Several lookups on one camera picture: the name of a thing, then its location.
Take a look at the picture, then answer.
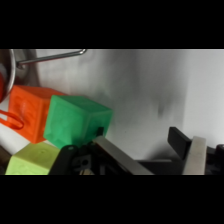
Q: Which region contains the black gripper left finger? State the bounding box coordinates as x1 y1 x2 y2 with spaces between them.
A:
48 126 155 176

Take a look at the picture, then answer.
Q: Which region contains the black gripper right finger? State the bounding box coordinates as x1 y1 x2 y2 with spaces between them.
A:
167 126 224 176

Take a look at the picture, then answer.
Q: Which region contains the light green block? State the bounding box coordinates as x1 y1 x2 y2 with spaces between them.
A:
4 142 63 176

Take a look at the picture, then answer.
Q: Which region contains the metal pot with handle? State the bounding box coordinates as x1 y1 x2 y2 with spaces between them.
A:
0 49 88 101

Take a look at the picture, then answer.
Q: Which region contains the orange-red block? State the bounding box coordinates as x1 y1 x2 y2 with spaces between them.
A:
8 85 68 145

